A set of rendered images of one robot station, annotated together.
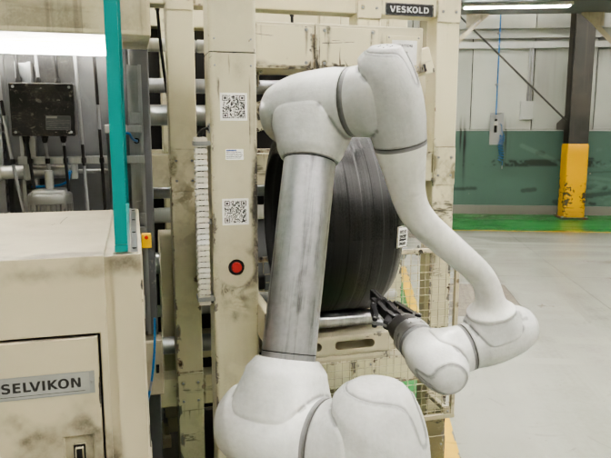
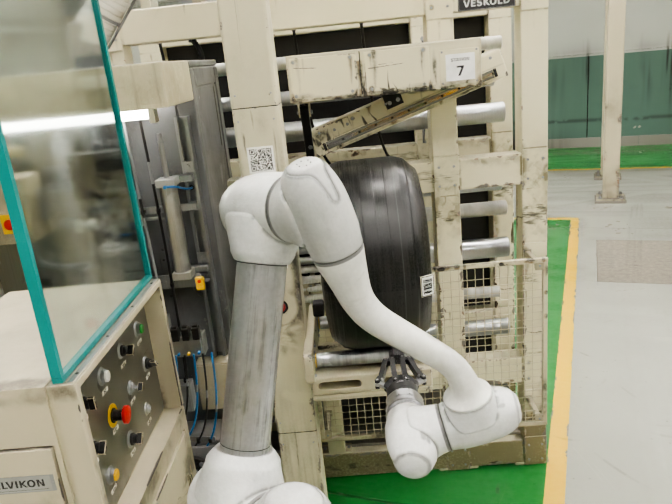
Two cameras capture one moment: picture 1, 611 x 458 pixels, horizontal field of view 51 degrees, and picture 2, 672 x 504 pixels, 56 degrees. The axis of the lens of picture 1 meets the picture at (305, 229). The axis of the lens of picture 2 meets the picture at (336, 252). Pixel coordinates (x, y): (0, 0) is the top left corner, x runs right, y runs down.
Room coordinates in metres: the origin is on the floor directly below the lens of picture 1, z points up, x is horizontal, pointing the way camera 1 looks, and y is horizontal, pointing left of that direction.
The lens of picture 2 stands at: (0.13, -0.50, 1.77)
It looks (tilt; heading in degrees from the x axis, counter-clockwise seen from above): 17 degrees down; 17
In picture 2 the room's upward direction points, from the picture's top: 6 degrees counter-clockwise
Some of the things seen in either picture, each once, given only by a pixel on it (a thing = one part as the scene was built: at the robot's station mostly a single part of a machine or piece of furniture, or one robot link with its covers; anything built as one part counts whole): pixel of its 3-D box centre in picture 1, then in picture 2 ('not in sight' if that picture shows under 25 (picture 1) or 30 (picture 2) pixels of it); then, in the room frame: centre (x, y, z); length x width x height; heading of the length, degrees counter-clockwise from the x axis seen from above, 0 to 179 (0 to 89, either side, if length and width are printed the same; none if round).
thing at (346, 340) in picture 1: (327, 341); (371, 375); (1.79, -0.06, 0.84); 0.36 x 0.09 x 0.06; 105
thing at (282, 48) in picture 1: (326, 52); (382, 70); (2.24, -0.07, 1.71); 0.61 x 0.25 x 0.15; 105
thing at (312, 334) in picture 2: (258, 311); (312, 340); (1.87, 0.14, 0.90); 0.40 x 0.03 x 0.10; 15
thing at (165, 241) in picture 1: (169, 327); not in sight; (2.61, 0.58, 0.61); 0.33 x 0.06 x 0.86; 15
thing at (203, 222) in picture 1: (204, 221); not in sight; (1.78, 0.29, 1.19); 0.05 x 0.04 x 0.48; 15
